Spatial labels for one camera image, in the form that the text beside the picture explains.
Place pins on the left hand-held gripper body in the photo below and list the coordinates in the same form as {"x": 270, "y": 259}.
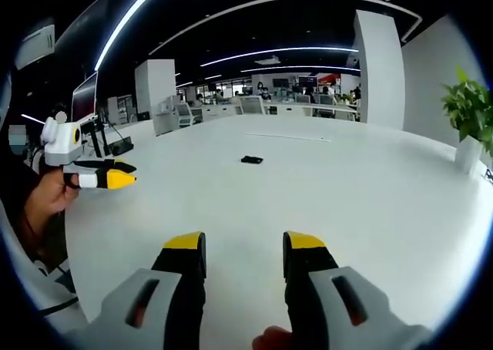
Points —
{"x": 61, "y": 143}

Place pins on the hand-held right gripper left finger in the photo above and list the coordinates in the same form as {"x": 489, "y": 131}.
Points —
{"x": 177, "y": 273}

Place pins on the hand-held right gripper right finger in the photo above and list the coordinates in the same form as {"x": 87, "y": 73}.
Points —
{"x": 308, "y": 265}

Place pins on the black plastic buckle socket part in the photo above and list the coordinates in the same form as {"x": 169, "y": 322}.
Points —
{"x": 248, "y": 159}

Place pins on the person's left hand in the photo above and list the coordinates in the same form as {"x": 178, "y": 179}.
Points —
{"x": 48, "y": 196}

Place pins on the person's right hand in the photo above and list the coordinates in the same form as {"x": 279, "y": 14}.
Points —
{"x": 274, "y": 338}

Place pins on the black desktop power box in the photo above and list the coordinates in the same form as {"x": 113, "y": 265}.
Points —
{"x": 121, "y": 145}

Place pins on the black monitor stand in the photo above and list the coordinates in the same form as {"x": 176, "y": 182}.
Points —
{"x": 96, "y": 138}

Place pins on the computer monitor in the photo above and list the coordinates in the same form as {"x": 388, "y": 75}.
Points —
{"x": 85, "y": 99}

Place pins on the white office chair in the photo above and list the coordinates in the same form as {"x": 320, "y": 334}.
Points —
{"x": 188, "y": 115}
{"x": 252, "y": 105}

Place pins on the ceiling air conditioner unit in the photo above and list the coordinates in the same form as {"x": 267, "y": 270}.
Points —
{"x": 36, "y": 45}

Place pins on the white plant pot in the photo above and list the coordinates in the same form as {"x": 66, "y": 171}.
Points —
{"x": 469, "y": 153}

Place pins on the green potted plant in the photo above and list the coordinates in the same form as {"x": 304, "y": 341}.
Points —
{"x": 470, "y": 103}

